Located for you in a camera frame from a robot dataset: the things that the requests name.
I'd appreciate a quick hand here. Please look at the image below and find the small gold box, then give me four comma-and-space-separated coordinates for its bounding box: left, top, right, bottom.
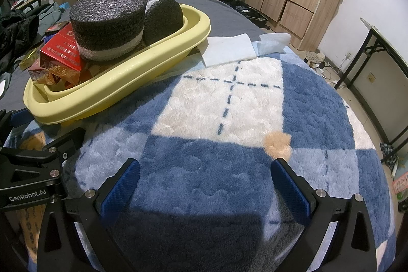
19, 47, 42, 71

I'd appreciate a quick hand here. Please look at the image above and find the black folding table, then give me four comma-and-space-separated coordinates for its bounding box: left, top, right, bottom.
333, 17, 408, 164

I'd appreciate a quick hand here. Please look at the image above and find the black jacket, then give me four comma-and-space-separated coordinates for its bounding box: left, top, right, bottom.
0, 11, 41, 78

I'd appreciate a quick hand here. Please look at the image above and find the grey green bag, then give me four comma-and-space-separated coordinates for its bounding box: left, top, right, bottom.
32, 1, 63, 28

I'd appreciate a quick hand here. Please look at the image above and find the pink plastic bag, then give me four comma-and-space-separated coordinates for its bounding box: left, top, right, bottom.
393, 172, 408, 193

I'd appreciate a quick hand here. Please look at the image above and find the crumpled white cloth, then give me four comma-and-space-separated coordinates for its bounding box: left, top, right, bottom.
258, 32, 292, 56

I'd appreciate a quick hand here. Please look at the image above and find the folded white cloth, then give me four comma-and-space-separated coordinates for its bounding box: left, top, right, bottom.
199, 33, 257, 68

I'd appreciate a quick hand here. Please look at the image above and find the white flat device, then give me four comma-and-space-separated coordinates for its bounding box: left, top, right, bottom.
0, 71, 11, 98

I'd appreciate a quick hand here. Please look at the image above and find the white power strip cable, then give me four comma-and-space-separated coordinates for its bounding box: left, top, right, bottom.
304, 50, 340, 76

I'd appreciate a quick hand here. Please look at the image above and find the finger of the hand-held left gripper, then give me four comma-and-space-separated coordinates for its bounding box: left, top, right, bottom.
0, 109, 29, 132
42, 127, 86, 162

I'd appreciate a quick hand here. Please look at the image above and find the checkered cloth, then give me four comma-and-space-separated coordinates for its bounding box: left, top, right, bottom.
379, 143, 399, 169

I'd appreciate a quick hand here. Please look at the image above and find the blue checkered blanket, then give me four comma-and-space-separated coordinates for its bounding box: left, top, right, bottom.
3, 46, 399, 272

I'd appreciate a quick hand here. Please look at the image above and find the yellow plastic tray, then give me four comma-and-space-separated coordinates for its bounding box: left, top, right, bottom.
23, 3, 211, 125

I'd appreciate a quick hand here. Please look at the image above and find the black grey foam cylinder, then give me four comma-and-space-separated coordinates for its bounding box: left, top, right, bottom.
69, 0, 149, 61
143, 0, 186, 45

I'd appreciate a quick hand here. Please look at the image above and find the red white cigarette carton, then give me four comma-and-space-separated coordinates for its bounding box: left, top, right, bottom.
39, 23, 82, 72

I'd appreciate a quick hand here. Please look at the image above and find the black suitcase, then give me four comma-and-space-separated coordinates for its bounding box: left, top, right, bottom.
221, 0, 266, 28

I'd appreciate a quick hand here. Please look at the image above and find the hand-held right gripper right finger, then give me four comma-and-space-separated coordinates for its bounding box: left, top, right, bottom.
270, 158, 377, 272

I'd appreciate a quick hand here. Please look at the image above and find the grey bed sheet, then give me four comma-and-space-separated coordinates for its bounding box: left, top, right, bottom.
0, 0, 265, 120

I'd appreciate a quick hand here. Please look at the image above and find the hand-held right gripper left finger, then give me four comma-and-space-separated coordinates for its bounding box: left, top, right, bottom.
37, 158, 141, 272

